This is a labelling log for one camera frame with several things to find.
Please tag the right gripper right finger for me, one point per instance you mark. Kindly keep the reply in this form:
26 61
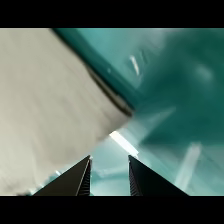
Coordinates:
148 181

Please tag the white garment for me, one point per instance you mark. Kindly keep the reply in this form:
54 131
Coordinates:
46 106

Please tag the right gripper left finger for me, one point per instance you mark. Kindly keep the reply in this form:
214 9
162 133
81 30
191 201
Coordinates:
73 181

